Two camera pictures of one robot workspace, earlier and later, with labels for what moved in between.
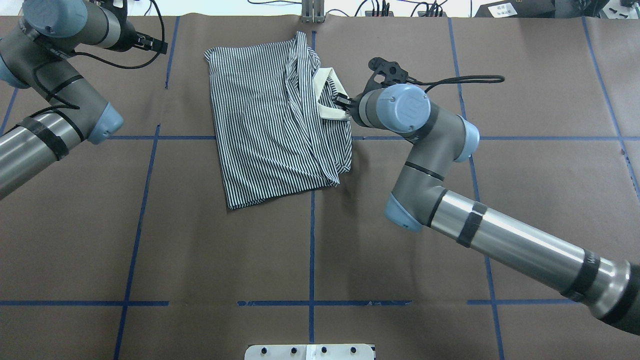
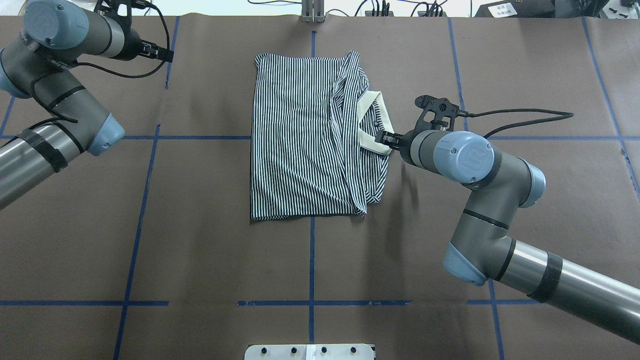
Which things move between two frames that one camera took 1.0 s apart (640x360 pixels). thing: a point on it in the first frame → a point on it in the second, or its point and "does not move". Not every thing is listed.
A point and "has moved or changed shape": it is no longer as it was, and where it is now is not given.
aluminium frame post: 313,11 does not move
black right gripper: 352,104 → 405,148
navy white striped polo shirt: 280,133 has moved or changed shape
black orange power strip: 419,14 does not move
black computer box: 518,8 does not move
